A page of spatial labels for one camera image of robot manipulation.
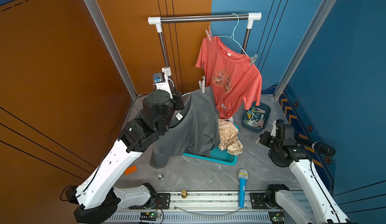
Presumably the white wire hanger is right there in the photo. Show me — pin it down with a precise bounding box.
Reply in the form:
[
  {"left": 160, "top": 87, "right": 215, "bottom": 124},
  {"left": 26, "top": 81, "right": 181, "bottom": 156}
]
[{"left": 168, "top": 79, "right": 190, "bottom": 101}]

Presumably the white clothespin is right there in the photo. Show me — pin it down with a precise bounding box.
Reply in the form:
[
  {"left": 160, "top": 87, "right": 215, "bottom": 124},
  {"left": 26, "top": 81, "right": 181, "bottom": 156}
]
[{"left": 199, "top": 76, "right": 206, "bottom": 93}]

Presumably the grey garment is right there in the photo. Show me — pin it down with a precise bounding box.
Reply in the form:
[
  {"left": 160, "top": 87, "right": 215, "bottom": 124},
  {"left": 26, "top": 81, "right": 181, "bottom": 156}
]
[{"left": 150, "top": 87, "right": 220, "bottom": 169}]

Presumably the red t-shirt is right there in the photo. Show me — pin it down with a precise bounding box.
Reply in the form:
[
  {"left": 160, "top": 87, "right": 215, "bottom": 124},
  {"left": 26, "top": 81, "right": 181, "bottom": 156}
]
[{"left": 196, "top": 36, "right": 262, "bottom": 119}]

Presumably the pink clothespin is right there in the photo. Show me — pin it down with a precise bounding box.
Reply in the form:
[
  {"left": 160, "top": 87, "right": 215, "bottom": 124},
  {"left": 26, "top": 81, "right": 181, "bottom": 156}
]
[{"left": 205, "top": 25, "right": 212, "bottom": 41}]

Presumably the grey clothespin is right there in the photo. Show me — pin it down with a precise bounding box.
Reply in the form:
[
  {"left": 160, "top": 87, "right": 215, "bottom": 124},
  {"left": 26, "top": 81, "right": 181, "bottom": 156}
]
[{"left": 250, "top": 54, "right": 258, "bottom": 66}]

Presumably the light green wire hanger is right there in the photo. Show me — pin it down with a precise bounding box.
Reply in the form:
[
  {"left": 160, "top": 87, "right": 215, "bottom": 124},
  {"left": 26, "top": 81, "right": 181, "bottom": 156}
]
[{"left": 218, "top": 13, "right": 247, "bottom": 55}]

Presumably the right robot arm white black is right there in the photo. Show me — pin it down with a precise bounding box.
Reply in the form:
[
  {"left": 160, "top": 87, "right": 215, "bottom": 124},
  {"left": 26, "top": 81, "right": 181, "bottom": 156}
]
[{"left": 259, "top": 121, "right": 351, "bottom": 224}]

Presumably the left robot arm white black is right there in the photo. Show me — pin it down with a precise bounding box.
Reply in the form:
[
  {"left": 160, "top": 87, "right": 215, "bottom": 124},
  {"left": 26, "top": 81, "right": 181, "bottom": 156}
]
[{"left": 63, "top": 90, "right": 184, "bottom": 224}]

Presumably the dark teal clothespin bin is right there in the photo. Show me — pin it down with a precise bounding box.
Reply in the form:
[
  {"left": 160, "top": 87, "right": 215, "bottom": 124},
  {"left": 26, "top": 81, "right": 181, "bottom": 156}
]
[{"left": 241, "top": 102, "right": 271, "bottom": 133}]

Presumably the beige patterned cloth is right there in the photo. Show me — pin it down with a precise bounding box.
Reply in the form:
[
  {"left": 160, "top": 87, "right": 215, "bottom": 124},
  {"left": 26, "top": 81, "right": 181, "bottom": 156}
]
[{"left": 218, "top": 119, "right": 244, "bottom": 156}]

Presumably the blue toy microphone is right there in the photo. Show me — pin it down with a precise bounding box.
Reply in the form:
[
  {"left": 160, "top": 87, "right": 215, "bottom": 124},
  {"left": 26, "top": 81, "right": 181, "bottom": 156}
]
[{"left": 238, "top": 169, "right": 248, "bottom": 208}]

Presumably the teal plastic laundry basket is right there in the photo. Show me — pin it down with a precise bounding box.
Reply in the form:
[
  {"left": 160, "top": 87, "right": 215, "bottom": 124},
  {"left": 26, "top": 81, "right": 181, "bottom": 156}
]
[{"left": 184, "top": 124, "right": 239, "bottom": 166}]

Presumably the right green circuit board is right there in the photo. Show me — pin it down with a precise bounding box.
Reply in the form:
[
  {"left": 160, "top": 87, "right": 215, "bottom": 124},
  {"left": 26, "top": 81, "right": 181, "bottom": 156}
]
[{"left": 268, "top": 212, "right": 285, "bottom": 224}]

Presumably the green circuit board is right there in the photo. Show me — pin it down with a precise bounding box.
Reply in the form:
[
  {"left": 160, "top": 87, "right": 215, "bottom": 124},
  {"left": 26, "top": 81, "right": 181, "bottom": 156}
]
[
  {"left": 268, "top": 212, "right": 285, "bottom": 224},
  {"left": 139, "top": 212, "right": 163, "bottom": 223}
]

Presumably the orange rectangular tag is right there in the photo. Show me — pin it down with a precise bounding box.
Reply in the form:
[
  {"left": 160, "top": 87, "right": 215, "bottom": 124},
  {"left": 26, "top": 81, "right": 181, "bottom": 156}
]
[{"left": 124, "top": 165, "right": 137, "bottom": 175}]

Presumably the small brass weight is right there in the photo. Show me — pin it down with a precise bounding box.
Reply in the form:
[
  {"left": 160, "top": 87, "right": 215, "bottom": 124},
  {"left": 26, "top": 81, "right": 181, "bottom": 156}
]
[{"left": 181, "top": 190, "right": 188, "bottom": 199}]

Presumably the metal clothes drying rack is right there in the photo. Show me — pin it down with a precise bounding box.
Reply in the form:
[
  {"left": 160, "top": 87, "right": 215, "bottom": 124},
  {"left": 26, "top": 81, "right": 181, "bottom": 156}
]
[{"left": 148, "top": 12, "right": 262, "bottom": 93}]

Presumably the left green circuit board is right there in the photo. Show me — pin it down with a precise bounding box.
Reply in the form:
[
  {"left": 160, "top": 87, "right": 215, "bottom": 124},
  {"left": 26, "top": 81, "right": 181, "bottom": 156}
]
[{"left": 139, "top": 212, "right": 163, "bottom": 223}]

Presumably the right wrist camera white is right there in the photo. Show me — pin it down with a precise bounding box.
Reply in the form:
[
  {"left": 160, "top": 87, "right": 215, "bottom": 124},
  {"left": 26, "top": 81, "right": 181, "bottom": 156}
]
[{"left": 270, "top": 119, "right": 285, "bottom": 136}]

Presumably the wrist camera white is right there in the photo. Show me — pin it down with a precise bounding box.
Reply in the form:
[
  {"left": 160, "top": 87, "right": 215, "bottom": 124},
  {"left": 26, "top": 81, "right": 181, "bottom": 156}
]
[
  {"left": 152, "top": 72, "right": 173, "bottom": 98},
  {"left": 270, "top": 119, "right": 285, "bottom": 136}
]

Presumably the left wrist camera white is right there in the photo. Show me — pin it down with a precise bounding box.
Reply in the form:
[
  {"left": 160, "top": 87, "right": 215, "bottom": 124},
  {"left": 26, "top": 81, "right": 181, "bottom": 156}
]
[{"left": 152, "top": 72, "right": 173, "bottom": 98}]

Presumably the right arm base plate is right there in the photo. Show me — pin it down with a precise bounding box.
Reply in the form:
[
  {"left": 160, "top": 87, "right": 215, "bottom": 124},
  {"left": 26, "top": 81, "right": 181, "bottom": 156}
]
[{"left": 249, "top": 192, "right": 282, "bottom": 210}]

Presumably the aluminium front rail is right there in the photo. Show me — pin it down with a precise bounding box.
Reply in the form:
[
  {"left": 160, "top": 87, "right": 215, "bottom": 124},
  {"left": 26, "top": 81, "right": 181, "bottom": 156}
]
[{"left": 84, "top": 190, "right": 302, "bottom": 213}]

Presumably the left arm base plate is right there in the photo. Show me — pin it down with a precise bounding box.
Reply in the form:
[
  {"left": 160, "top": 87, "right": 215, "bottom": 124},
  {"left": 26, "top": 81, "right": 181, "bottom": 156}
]
[{"left": 129, "top": 193, "right": 171, "bottom": 210}]

